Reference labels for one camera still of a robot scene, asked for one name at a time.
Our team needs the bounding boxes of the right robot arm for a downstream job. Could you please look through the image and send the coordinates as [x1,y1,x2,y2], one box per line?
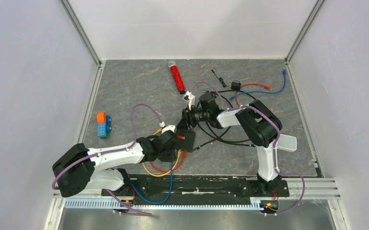
[179,92,282,196]

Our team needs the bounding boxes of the far red ethernet cable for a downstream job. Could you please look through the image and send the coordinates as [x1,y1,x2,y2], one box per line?
[235,82,273,112]

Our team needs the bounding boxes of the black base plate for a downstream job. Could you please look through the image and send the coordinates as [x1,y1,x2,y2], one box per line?
[114,174,290,205]

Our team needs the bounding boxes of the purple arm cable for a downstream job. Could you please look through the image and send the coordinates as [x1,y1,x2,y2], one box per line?
[189,81,306,217]
[51,103,153,217]

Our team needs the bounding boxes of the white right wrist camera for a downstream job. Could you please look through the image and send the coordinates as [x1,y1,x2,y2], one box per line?
[182,91,196,110]

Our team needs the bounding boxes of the black cable teal collar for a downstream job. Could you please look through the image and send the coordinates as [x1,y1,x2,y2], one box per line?
[193,120,251,151]
[197,90,258,148]

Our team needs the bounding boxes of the far blue ethernet cable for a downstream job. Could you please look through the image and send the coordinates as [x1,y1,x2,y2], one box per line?
[228,68,287,102]

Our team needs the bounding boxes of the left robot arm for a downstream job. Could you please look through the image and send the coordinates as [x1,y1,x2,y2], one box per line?
[52,130,180,197]

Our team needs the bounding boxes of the blue orange toy bricks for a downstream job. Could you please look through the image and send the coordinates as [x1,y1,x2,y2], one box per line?
[97,112,112,139]

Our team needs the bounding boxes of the white plastic box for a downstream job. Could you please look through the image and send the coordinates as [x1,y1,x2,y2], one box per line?
[277,134,297,152]

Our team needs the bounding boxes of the long blue ethernet cable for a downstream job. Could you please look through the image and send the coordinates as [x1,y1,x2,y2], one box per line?
[130,160,175,205]

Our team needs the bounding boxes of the short red ethernet cable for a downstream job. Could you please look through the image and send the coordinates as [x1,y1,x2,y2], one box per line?
[149,135,188,173]

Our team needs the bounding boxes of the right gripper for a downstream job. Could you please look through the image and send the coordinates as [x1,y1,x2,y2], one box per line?
[177,105,210,131]

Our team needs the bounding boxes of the black network switch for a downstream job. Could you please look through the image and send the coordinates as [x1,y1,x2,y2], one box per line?
[176,130,196,152]

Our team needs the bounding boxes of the red glitter tube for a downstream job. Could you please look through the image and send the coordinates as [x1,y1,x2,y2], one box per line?
[168,60,186,94]

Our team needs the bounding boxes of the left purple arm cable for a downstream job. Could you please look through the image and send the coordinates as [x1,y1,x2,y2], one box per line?
[51,103,153,217]

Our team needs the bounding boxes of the yellow ethernet cable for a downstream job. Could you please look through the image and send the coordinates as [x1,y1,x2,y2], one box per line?
[141,127,182,178]

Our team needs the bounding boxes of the black power adapter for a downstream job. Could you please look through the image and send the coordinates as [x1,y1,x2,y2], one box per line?
[211,69,241,91]

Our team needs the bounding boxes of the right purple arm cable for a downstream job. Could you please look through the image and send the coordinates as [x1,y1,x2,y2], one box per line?
[189,81,306,217]

